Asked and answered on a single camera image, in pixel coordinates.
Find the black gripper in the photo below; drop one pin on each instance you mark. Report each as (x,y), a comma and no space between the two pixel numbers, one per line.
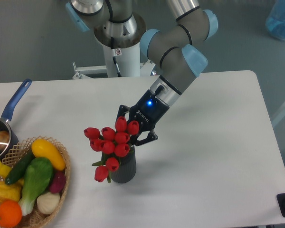
(147,112)

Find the red tulip bouquet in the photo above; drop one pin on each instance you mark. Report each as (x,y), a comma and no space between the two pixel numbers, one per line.
(113,144)

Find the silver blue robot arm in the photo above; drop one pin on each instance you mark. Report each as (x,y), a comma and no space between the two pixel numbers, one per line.
(173,52)

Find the dark grey ribbed vase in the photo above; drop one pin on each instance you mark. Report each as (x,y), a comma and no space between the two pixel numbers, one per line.
(127,168)

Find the yellow squash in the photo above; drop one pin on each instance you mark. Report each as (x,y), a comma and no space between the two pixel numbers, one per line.
(44,148)

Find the purple red onion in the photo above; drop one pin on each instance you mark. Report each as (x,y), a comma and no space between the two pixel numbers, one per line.
(58,182)

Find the green bok choy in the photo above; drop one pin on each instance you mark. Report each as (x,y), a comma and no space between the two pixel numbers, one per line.
(36,179)

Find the white garlic bulb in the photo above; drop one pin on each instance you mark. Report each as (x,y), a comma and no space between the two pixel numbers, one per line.
(47,202)

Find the green cucumber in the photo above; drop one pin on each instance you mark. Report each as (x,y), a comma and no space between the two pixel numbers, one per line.
(19,169)

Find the bread roll in pan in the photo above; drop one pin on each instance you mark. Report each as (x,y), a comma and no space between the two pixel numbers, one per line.
(4,137)

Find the yellow banana pepper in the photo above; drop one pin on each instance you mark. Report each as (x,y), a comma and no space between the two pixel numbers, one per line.
(4,170)

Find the yellow pumpkin gourd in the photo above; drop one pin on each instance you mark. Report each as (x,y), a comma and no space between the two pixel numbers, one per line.
(9,192)

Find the orange fruit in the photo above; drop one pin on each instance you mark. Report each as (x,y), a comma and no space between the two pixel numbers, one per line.
(10,214)

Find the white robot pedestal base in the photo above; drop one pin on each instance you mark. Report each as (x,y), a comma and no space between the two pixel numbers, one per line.
(121,48)

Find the blue handled saucepan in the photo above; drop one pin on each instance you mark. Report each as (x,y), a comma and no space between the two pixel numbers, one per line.
(7,115)

